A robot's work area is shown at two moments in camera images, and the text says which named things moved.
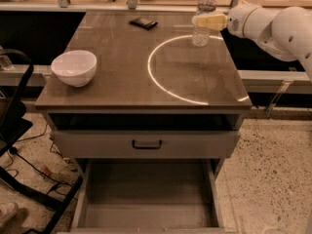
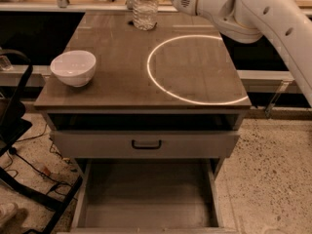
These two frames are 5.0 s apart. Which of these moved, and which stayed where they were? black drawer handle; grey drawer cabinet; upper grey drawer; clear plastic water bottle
Moved: clear plastic water bottle
Stayed: grey drawer cabinet; upper grey drawer; black drawer handle
